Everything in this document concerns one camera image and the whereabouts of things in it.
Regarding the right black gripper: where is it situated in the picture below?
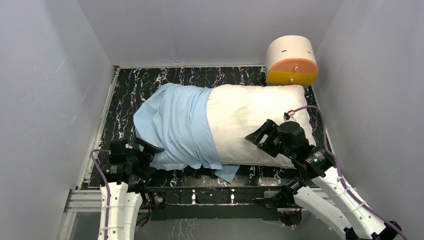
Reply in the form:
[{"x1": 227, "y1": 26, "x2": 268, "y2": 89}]
[{"x1": 244, "y1": 118, "x2": 294, "y2": 159}]

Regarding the white pillow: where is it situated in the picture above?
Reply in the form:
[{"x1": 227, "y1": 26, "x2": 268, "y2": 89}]
[{"x1": 206, "y1": 84, "x2": 307, "y2": 169}]

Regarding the light blue pillowcase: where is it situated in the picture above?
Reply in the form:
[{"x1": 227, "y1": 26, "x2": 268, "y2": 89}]
[{"x1": 133, "y1": 83, "x2": 240, "y2": 183}]

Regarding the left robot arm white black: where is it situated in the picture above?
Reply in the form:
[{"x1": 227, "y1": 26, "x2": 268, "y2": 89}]
[{"x1": 93, "y1": 137, "x2": 166, "y2": 240}]

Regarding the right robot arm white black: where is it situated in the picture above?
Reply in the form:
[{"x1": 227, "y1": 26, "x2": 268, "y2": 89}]
[{"x1": 245, "y1": 119, "x2": 402, "y2": 240}]

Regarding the cylindrical beige drawer box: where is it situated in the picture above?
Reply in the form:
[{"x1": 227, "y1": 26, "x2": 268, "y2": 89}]
[{"x1": 265, "y1": 35, "x2": 319, "y2": 88}]

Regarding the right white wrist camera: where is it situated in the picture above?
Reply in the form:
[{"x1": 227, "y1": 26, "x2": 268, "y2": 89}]
[{"x1": 283, "y1": 110, "x2": 297, "y2": 122}]

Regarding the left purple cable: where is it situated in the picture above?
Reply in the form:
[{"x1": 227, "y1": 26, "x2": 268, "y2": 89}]
[{"x1": 89, "y1": 149, "x2": 112, "y2": 240}]

